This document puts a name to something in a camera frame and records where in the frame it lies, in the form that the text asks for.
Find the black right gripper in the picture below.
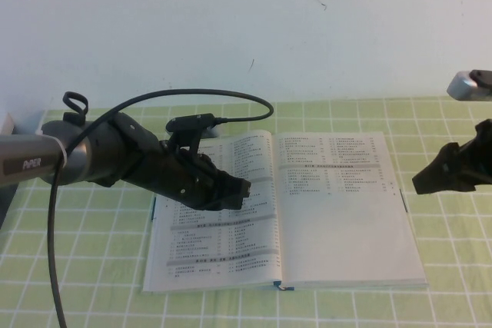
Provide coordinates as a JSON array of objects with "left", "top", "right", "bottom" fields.
[{"left": 411, "top": 118, "right": 492, "bottom": 195}]

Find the white hardcover book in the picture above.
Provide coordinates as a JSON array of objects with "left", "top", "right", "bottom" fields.
[{"left": 141, "top": 130, "right": 430, "bottom": 293}]

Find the green checked tablecloth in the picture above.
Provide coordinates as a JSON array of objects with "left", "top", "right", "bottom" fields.
[{"left": 0, "top": 96, "right": 492, "bottom": 328}]

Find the white zip tie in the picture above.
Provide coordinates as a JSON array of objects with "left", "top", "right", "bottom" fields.
[{"left": 56, "top": 138, "right": 73, "bottom": 171}]

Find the flat black cable loop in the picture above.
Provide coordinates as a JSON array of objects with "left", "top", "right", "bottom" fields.
[{"left": 63, "top": 91, "right": 90, "bottom": 128}]

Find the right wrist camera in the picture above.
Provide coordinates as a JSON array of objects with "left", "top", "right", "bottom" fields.
[{"left": 446, "top": 69, "right": 492, "bottom": 103}]

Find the black left camera bracket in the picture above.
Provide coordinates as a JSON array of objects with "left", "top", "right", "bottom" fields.
[{"left": 168, "top": 130, "right": 204, "bottom": 156}]

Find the thick black camera cable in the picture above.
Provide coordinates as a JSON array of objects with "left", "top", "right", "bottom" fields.
[{"left": 48, "top": 88, "right": 276, "bottom": 328}]

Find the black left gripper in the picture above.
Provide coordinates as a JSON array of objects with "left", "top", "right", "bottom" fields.
[{"left": 153, "top": 141, "right": 253, "bottom": 212}]

